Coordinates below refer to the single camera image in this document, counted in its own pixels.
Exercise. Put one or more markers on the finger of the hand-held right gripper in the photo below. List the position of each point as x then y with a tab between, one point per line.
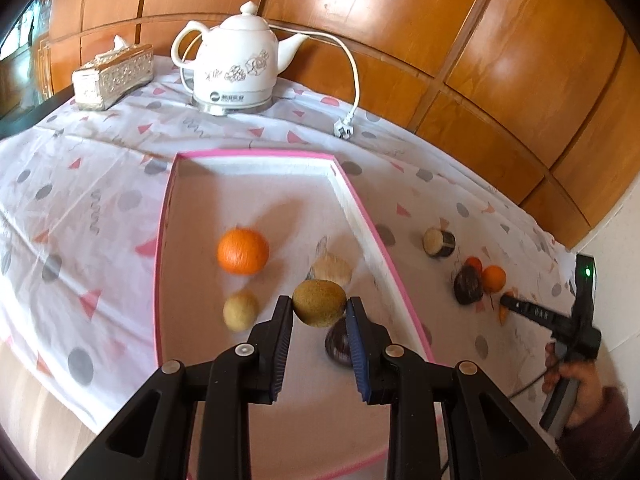
530	311

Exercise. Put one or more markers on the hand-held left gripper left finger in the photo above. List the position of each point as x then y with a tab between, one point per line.
272	350

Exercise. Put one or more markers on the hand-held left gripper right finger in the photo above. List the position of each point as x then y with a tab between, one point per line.
357	350

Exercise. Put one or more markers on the dark brown round fruit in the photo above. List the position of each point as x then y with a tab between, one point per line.
337	347
467	286

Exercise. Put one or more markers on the small carrot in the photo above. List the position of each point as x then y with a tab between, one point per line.
502	314

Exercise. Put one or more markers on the orange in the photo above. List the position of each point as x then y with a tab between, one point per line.
495	279
243	251

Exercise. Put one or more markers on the small yellow round fruit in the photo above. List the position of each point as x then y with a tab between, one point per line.
319	303
241	310

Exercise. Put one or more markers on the small red tomato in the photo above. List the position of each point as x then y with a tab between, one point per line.
474	263

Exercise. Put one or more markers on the purple eggplant chunk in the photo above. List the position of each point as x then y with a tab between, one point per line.
440	244

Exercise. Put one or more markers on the pink shallow cardboard box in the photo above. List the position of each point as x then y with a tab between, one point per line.
280	210

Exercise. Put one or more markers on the person's right forearm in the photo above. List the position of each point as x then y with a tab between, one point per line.
612	420

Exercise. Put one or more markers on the person's right hand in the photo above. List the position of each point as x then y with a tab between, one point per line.
592	390

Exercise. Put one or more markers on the silver kettle base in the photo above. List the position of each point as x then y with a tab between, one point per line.
230	108

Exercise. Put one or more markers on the white floral ceramic kettle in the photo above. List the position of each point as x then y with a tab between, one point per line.
235	60

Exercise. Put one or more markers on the silver embossed tissue box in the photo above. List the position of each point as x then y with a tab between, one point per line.
110	80

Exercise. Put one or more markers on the white tissue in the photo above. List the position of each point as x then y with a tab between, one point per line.
120	44

